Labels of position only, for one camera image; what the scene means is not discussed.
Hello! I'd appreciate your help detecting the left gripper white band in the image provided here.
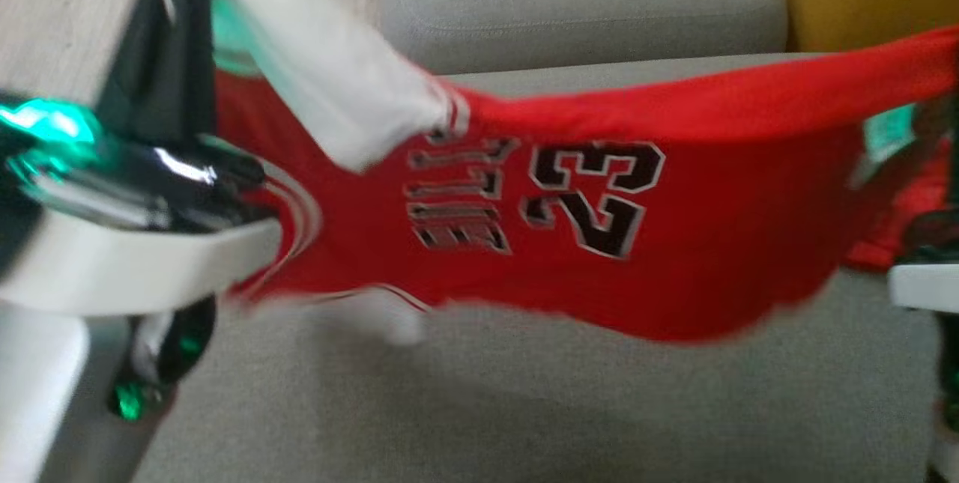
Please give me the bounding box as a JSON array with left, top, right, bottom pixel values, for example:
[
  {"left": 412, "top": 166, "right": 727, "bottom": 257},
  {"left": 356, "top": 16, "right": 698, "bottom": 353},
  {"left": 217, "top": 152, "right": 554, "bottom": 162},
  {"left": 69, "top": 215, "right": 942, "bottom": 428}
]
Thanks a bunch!
[{"left": 0, "top": 0, "right": 283, "bottom": 317}]

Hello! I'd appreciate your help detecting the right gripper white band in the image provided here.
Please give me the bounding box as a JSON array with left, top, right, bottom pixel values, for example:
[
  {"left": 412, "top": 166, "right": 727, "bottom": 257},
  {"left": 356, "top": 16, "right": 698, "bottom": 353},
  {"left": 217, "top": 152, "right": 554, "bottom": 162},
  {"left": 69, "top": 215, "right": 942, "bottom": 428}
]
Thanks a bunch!
[{"left": 887, "top": 261, "right": 959, "bottom": 314}]

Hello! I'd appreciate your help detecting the red basketball jersey white trim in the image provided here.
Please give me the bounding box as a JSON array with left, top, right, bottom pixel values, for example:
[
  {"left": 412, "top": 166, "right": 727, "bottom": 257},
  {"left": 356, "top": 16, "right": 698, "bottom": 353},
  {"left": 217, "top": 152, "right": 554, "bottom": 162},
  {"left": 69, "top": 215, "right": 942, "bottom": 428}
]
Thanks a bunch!
[{"left": 210, "top": 0, "right": 959, "bottom": 347}]

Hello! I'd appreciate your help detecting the small grey sofa cushion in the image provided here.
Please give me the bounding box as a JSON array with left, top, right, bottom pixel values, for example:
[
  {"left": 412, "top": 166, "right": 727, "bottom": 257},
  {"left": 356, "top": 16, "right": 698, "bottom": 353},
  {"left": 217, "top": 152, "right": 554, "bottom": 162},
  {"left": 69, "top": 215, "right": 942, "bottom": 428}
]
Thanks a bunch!
[{"left": 381, "top": 0, "right": 789, "bottom": 76}]

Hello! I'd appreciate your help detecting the large grey sofa seat cushion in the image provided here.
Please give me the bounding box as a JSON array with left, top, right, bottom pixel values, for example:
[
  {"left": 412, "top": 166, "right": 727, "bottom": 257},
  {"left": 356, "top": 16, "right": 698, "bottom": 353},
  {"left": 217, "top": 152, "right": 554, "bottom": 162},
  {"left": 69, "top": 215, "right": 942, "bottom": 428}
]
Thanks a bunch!
[{"left": 135, "top": 52, "right": 959, "bottom": 483}]

